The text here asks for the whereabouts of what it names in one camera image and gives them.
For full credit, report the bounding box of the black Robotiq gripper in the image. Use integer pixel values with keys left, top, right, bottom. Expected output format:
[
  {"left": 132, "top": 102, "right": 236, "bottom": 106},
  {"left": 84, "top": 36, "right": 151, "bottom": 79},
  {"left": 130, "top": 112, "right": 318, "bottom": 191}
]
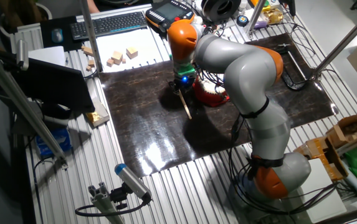
[{"left": 169, "top": 73, "right": 197, "bottom": 95}]

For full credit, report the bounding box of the light wooden drumstick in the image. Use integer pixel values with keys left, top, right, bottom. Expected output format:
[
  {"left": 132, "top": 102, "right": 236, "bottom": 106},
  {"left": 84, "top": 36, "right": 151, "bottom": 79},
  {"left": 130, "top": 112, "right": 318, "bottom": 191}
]
[{"left": 178, "top": 90, "right": 193, "bottom": 120}]

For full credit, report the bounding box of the person's bare forearm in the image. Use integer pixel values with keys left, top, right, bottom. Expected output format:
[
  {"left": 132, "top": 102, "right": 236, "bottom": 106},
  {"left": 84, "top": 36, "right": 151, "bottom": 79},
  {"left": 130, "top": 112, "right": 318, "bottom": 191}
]
[{"left": 87, "top": 0, "right": 100, "bottom": 14}]

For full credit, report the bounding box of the red drum with white skin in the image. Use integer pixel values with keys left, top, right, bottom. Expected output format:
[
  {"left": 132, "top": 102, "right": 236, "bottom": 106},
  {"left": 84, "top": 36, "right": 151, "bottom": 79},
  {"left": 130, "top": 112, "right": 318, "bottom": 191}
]
[{"left": 192, "top": 75, "right": 231, "bottom": 108}]

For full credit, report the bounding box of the dark marble pattern mat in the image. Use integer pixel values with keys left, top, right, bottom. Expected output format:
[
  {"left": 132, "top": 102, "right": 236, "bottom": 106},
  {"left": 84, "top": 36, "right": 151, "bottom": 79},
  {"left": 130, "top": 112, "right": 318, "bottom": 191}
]
[{"left": 99, "top": 32, "right": 336, "bottom": 179}]

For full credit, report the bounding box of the large wooden cube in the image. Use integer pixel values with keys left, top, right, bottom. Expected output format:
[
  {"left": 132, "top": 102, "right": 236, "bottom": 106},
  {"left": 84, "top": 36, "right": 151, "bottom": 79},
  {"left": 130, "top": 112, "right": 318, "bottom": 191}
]
[{"left": 126, "top": 46, "right": 139, "bottom": 60}]

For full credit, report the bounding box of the white paper sheet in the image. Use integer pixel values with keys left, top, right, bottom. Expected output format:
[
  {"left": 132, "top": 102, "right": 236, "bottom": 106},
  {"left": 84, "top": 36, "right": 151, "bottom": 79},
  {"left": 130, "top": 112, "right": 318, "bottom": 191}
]
[{"left": 95, "top": 26, "right": 170, "bottom": 73}]

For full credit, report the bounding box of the medium wooden block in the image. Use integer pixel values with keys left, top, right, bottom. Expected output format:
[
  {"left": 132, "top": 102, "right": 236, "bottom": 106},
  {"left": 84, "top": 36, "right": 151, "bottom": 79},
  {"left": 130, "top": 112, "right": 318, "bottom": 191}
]
[{"left": 111, "top": 50, "right": 124, "bottom": 66}]

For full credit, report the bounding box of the orange black teach pendant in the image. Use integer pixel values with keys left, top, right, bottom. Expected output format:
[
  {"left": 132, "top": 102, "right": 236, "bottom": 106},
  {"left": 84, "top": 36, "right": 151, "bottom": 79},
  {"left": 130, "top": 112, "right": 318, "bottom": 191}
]
[{"left": 145, "top": 0, "right": 196, "bottom": 34}]

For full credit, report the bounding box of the small box with gold foil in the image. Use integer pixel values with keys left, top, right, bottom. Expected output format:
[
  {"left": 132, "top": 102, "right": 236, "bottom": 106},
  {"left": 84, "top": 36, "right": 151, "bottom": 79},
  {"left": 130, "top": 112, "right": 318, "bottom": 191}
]
[{"left": 85, "top": 98, "right": 111, "bottom": 128}]

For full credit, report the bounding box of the black filament spool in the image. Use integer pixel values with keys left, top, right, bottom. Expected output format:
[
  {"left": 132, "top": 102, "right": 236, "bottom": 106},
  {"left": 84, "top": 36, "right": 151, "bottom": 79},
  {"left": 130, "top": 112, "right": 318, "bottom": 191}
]
[{"left": 201, "top": 0, "right": 242, "bottom": 23}]

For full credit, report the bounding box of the black keyboard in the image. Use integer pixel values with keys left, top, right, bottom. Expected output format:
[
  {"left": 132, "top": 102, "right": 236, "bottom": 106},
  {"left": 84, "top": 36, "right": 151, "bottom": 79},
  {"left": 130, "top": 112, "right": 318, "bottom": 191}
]
[{"left": 70, "top": 11, "right": 148, "bottom": 42}]

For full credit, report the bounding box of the round black disc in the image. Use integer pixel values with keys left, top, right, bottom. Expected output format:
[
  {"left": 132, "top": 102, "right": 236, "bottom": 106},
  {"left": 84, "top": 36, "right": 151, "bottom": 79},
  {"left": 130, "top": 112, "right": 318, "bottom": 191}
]
[{"left": 236, "top": 14, "right": 250, "bottom": 28}]

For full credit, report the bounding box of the flat wooden block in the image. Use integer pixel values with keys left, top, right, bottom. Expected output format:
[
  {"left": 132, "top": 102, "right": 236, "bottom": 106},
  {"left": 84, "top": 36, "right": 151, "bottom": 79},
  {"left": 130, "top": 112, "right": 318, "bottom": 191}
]
[{"left": 81, "top": 45, "right": 95, "bottom": 57}]

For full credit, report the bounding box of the golden wrapped item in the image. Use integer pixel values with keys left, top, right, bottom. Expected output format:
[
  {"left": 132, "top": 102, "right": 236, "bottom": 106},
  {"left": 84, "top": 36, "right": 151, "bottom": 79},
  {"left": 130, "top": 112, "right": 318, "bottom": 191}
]
[{"left": 264, "top": 8, "right": 284, "bottom": 26}]

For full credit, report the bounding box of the black monitor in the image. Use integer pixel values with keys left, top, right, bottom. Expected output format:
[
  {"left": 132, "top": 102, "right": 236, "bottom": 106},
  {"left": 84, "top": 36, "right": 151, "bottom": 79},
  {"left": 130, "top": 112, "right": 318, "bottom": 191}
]
[{"left": 12, "top": 57, "right": 96, "bottom": 114}]

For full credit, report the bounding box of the blue computer mouse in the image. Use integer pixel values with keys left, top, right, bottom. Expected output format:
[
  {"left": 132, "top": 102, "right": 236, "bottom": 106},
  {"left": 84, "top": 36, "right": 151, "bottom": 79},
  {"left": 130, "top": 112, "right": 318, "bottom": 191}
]
[{"left": 51, "top": 28, "right": 64, "bottom": 44}]

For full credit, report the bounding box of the short aluminium extrusion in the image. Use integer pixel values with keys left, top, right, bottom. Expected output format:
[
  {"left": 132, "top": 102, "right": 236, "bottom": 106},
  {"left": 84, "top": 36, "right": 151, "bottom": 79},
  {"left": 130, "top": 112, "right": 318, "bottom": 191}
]
[{"left": 87, "top": 182, "right": 126, "bottom": 224}]

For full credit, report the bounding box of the blue tissue pack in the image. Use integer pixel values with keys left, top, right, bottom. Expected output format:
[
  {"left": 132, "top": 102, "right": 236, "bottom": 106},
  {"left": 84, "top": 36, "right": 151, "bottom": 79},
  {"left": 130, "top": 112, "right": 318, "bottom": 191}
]
[{"left": 35, "top": 127, "right": 72, "bottom": 159}]

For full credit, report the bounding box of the black handheld tool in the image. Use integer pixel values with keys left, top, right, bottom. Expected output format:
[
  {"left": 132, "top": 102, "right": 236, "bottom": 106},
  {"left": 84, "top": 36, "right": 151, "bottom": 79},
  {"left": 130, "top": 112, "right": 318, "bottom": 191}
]
[{"left": 279, "top": 0, "right": 297, "bottom": 17}]

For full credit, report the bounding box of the black mouse pad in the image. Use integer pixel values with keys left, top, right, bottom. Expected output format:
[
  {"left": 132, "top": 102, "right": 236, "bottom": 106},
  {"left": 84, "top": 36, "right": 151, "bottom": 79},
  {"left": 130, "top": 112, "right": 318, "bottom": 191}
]
[{"left": 40, "top": 16, "right": 84, "bottom": 52}]

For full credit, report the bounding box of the brown taped cardboard box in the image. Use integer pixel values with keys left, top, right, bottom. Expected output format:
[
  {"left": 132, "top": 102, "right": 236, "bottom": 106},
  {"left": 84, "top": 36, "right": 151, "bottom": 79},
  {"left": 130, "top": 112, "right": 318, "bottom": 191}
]
[{"left": 293, "top": 136, "right": 349, "bottom": 182}]

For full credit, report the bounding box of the grey metal stand pole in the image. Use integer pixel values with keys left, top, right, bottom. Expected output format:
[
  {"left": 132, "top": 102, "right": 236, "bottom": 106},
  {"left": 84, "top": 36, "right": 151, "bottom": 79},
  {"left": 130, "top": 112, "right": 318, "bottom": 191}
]
[{"left": 313, "top": 2, "right": 357, "bottom": 77}]

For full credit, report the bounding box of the open cardboard box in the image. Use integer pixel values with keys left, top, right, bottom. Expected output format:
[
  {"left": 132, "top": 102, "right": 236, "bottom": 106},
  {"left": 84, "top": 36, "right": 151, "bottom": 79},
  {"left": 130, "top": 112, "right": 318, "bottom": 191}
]
[{"left": 325, "top": 111, "right": 357, "bottom": 149}]

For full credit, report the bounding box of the white flat box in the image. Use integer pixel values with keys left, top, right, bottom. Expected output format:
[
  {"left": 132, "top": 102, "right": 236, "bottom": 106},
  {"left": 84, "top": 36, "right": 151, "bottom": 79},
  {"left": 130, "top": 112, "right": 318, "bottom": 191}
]
[{"left": 299, "top": 157, "right": 348, "bottom": 223}]

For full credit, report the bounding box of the grey rolled sheet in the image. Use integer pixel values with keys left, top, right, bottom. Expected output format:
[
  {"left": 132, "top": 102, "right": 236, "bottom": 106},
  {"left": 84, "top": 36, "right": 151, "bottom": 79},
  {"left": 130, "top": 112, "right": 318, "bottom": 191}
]
[{"left": 341, "top": 167, "right": 357, "bottom": 202}]

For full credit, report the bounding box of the silver camera with blue cap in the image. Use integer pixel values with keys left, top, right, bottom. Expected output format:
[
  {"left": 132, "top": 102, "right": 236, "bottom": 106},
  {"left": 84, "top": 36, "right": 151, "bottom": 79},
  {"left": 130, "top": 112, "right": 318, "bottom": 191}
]
[{"left": 114, "top": 163, "right": 153, "bottom": 203}]

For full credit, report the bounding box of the aluminium frame post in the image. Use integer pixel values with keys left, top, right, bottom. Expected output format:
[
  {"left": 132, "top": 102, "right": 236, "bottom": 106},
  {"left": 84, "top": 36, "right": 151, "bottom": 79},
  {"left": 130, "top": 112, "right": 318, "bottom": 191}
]
[
  {"left": 79, "top": 0, "right": 103, "bottom": 73},
  {"left": 245, "top": 0, "right": 267, "bottom": 34}
]

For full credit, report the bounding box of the black stand base frame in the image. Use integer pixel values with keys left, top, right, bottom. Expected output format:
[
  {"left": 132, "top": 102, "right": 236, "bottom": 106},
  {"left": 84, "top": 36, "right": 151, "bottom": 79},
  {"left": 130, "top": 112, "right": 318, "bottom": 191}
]
[{"left": 277, "top": 43, "right": 315, "bottom": 91}]

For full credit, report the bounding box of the black camera cable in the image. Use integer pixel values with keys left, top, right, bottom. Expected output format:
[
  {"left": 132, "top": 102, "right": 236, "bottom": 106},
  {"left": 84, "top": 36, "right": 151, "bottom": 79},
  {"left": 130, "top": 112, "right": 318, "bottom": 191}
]
[{"left": 74, "top": 192, "right": 153, "bottom": 218}]

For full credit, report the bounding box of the long aluminium frame bar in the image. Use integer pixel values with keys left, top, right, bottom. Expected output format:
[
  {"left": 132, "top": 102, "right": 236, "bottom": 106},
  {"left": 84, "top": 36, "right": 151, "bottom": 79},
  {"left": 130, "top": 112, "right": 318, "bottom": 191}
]
[{"left": 0, "top": 43, "right": 69, "bottom": 170}]

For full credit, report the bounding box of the silver depth camera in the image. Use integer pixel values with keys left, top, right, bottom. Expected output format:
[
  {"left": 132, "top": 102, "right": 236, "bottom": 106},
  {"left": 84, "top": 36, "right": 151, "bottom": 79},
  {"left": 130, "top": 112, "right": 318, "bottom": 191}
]
[{"left": 16, "top": 39, "right": 30, "bottom": 71}]

